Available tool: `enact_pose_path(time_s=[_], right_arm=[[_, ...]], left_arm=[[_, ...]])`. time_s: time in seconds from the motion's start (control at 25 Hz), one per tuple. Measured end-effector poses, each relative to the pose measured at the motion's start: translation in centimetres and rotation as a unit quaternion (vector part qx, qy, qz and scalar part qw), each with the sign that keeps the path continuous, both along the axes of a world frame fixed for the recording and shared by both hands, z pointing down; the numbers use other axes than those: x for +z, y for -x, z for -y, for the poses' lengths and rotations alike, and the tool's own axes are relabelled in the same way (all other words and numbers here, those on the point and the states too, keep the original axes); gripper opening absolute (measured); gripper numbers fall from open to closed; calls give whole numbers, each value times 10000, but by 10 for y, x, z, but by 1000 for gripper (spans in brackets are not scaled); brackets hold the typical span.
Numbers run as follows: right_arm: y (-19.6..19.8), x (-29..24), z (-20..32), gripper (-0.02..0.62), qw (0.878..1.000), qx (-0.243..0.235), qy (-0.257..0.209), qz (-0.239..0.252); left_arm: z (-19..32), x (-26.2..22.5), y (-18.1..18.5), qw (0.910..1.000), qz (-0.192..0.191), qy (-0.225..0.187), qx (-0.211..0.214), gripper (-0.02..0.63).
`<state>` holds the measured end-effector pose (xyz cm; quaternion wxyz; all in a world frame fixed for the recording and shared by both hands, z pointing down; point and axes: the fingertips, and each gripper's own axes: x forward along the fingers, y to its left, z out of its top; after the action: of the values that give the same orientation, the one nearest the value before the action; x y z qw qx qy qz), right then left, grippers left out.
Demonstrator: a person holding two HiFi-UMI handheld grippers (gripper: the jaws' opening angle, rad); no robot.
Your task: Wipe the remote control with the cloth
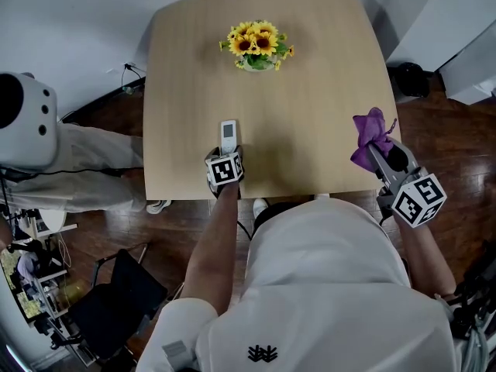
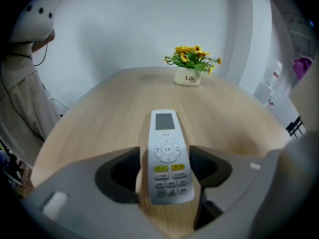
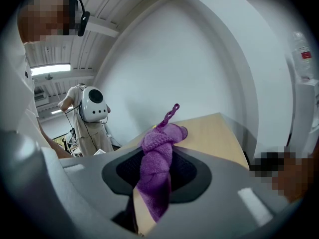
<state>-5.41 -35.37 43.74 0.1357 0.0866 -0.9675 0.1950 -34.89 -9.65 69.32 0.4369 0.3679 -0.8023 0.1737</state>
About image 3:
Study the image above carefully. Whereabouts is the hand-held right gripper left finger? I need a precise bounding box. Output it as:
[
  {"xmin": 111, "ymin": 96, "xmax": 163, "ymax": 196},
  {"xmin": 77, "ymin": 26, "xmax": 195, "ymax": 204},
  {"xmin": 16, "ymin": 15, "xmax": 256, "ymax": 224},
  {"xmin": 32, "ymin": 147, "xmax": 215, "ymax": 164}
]
[{"xmin": 0, "ymin": 130, "xmax": 146, "ymax": 239}]

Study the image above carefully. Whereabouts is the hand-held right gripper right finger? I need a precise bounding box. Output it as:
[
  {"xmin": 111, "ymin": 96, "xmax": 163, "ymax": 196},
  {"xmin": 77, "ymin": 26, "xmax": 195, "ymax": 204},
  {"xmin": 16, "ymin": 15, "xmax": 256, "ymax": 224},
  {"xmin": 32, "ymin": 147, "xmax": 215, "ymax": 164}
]
[{"xmin": 143, "ymin": 144, "xmax": 302, "ymax": 239}]

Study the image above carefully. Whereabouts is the purple towel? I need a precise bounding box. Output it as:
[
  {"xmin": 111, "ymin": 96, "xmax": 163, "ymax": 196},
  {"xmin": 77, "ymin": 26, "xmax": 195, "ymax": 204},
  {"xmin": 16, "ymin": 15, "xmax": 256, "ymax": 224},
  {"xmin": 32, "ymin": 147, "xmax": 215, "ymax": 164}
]
[{"xmin": 134, "ymin": 103, "xmax": 188, "ymax": 223}]

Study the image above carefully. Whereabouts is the person's left forearm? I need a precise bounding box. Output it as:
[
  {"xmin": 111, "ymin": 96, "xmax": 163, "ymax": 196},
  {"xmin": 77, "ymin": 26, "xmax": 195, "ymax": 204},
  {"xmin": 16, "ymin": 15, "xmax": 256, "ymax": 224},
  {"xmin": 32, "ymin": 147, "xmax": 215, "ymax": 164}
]
[{"xmin": 37, "ymin": 118, "xmax": 73, "ymax": 159}]

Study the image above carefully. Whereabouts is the white hard-shell backpack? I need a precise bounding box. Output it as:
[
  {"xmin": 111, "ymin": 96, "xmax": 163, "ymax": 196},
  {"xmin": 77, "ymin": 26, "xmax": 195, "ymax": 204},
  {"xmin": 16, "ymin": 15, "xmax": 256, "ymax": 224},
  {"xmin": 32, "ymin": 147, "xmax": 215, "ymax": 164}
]
[{"xmin": 79, "ymin": 86, "xmax": 111, "ymax": 123}]

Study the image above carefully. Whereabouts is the long ceiling tube light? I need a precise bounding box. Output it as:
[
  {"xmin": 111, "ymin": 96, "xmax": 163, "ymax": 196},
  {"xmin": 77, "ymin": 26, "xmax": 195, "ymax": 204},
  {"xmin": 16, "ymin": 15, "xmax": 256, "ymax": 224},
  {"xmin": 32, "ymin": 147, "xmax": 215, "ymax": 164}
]
[{"xmin": 29, "ymin": 63, "xmax": 72, "ymax": 76}]

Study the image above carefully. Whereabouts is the person's white shirt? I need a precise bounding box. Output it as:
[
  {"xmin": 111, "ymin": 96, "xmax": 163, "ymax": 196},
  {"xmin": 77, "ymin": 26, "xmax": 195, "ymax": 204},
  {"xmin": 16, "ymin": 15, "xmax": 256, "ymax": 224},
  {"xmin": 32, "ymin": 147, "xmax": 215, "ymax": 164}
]
[{"xmin": 0, "ymin": 31, "xmax": 50, "ymax": 144}]

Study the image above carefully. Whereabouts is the white water dispenser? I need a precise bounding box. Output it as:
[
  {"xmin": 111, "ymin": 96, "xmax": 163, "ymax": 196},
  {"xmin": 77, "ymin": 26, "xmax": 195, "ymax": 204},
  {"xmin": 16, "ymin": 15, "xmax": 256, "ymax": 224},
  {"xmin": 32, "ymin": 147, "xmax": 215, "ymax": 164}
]
[{"xmin": 286, "ymin": 80, "xmax": 319, "ymax": 154}]

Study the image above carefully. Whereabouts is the person's head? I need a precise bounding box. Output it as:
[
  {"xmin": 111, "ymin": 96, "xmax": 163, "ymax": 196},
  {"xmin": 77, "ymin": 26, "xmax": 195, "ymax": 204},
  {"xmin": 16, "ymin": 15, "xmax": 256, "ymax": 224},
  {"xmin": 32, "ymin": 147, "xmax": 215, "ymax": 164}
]
[{"xmin": 17, "ymin": 0, "xmax": 83, "ymax": 43}]

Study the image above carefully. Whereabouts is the clear water dispenser bottle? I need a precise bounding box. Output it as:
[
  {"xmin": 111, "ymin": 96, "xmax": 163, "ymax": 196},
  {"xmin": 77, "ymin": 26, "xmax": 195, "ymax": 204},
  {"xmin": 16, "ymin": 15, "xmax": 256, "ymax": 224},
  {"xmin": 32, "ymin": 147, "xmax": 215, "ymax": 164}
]
[{"xmin": 291, "ymin": 31, "xmax": 315, "ymax": 81}]

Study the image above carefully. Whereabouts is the black head-worn camera headset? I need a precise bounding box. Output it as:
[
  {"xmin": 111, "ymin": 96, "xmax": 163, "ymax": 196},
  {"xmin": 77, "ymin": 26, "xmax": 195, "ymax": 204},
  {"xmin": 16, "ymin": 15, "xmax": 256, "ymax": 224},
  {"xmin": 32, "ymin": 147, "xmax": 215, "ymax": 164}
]
[{"xmin": 56, "ymin": 0, "xmax": 91, "ymax": 37}]

